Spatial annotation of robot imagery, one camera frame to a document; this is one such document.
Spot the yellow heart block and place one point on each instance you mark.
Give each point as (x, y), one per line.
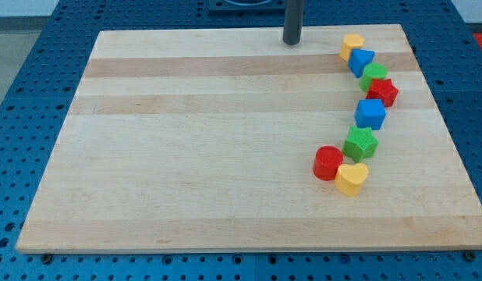
(350, 179)

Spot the blue triangle block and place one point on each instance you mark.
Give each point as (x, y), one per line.
(358, 59)

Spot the red star block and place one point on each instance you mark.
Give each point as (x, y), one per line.
(384, 90)

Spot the light wooden board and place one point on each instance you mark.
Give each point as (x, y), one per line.
(204, 140)

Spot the green star block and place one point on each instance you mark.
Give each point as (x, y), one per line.
(360, 143)

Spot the red cylinder block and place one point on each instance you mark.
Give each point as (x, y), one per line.
(326, 162)

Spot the blue cube block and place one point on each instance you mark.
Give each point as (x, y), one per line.
(370, 113)

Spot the yellow pentagon block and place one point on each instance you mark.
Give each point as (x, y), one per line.
(349, 42)

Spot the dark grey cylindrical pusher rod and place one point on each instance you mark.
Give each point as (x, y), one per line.
(293, 21)

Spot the green circle block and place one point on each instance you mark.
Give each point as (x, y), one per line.
(372, 71)

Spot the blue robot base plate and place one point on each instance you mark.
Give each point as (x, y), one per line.
(244, 5)

